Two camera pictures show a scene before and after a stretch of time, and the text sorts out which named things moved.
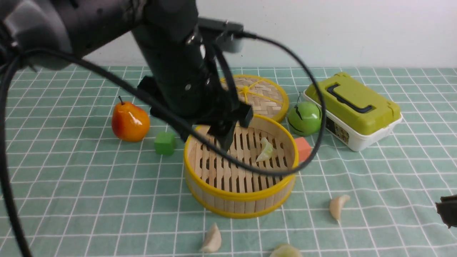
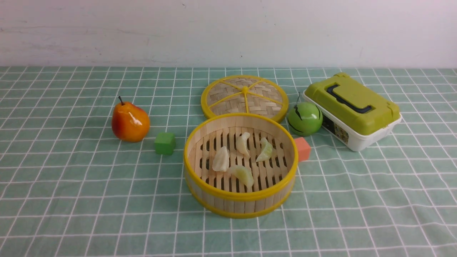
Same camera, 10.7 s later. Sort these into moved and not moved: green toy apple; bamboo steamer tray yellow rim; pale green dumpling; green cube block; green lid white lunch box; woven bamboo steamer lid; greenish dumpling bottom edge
Moved: greenish dumpling bottom edge
Not moved: green toy apple; bamboo steamer tray yellow rim; green cube block; green lid white lunch box; pale green dumpling; woven bamboo steamer lid
